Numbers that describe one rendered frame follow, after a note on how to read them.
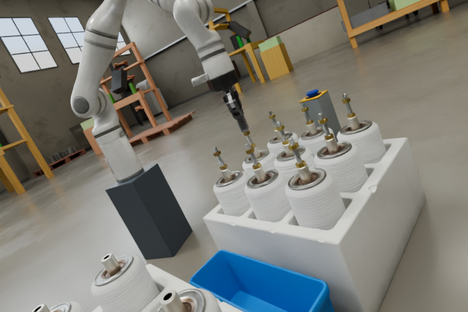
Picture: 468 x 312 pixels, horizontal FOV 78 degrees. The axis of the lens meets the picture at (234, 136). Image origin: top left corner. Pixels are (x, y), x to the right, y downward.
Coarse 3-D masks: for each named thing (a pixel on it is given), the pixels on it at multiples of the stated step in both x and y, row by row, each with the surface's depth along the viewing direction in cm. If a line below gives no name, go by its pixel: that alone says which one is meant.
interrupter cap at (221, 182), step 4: (232, 172) 76; (236, 172) 75; (240, 172) 74; (236, 176) 72; (240, 176) 71; (220, 180) 74; (224, 180) 74; (232, 180) 71; (236, 180) 70; (216, 184) 73; (220, 184) 72; (224, 184) 71; (228, 184) 70
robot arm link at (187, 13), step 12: (180, 0) 67; (192, 0) 68; (180, 12) 68; (192, 12) 67; (180, 24) 70; (192, 24) 69; (192, 36) 71; (204, 36) 70; (216, 36) 71; (204, 48) 71; (216, 48) 71
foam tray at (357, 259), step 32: (384, 160) 64; (384, 192) 59; (416, 192) 70; (224, 224) 69; (256, 224) 62; (288, 224) 57; (352, 224) 50; (384, 224) 58; (256, 256) 66; (288, 256) 57; (320, 256) 51; (352, 256) 49; (384, 256) 56; (352, 288) 49; (384, 288) 55
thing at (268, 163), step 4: (272, 152) 80; (268, 156) 78; (272, 156) 78; (260, 160) 77; (264, 160) 76; (268, 160) 77; (272, 160) 78; (244, 164) 79; (248, 164) 78; (252, 164) 77; (264, 164) 76; (268, 164) 77; (272, 164) 77; (244, 168) 79; (248, 168) 78; (252, 168) 77; (264, 168) 76; (268, 168) 77; (272, 168) 77; (248, 172) 78; (252, 172) 77
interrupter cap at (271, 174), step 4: (268, 172) 66; (272, 172) 65; (276, 172) 64; (252, 176) 67; (268, 176) 65; (272, 176) 63; (276, 176) 62; (248, 180) 66; (252, 180) 65; (256, 180) 65; (268, 180) 62; (272, 180) 61; (248, 184) 64; (252, 184) 63; (256, 184) 63; (260, 184) 62; (264, 184) 61; (268, 184) 61; (252, 188) 62; (256, 188) 61
